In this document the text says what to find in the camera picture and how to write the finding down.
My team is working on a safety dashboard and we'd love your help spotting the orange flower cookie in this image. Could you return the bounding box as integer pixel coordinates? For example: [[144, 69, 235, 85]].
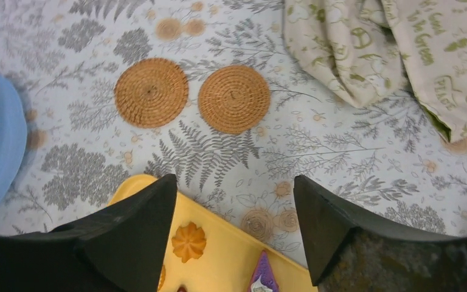
[[171, 222, 207, 263]]

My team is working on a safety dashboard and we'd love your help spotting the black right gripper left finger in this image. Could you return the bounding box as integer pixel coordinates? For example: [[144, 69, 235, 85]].
[[0, 174, 177, 291]]

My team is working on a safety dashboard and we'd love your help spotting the orange round cookie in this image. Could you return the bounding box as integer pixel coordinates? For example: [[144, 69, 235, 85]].
[[157, 265, 166, 291]]

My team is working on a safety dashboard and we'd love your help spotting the floral tablecloth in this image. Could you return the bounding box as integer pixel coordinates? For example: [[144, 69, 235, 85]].
[[0, 0, 467, 269]]

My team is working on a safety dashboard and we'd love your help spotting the purple cake slice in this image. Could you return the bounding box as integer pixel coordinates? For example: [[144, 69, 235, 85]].
[[247, 250, 279, 292]]

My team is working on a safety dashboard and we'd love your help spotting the printed cloth bag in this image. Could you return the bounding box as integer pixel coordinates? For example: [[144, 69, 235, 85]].
[[283, 0, 467, 142]]

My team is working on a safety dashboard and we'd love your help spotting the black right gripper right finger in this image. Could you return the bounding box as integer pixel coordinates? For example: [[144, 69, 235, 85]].
[[293, 175, 467, 291]]

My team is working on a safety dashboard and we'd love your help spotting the woven rattan coaster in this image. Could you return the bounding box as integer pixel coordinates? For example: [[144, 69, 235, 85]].
[[198, 65, 271, 135], [114, 58, 189, 128]]

